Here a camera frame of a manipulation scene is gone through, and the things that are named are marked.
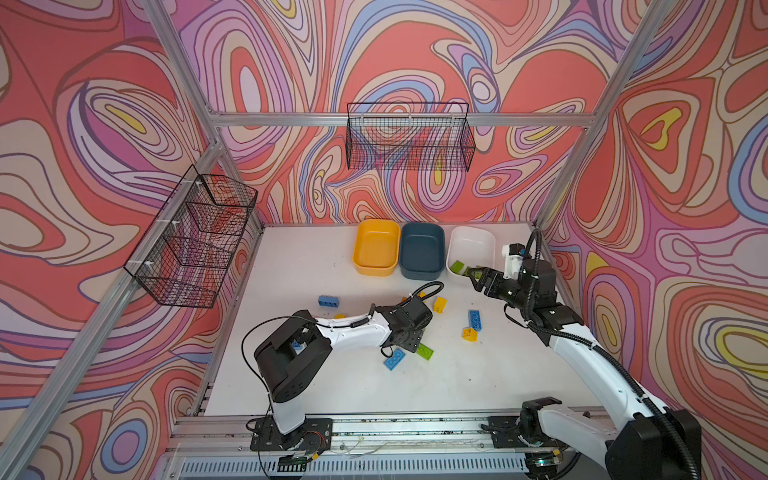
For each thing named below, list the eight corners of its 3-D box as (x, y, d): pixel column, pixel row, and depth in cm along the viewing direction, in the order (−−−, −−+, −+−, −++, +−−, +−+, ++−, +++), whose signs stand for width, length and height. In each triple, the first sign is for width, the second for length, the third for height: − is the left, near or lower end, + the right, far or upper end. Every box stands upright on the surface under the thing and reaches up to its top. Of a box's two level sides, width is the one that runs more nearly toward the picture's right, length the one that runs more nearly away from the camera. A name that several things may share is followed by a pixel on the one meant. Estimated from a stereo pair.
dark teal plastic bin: (401, 280, 105) (401, 271, 101) (399, 232, 119) (399, 223, 115) (448, 280, 105) (451, 271, 101) (441, 232, 119) (443, 223, 115)
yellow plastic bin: (352, 277, 106) (351, 267, 101) (357, 229, 121) (355, 219, 116) (401, 276, 106) (402, 267, 101) (399, 229, 121) (400, 219, 116)
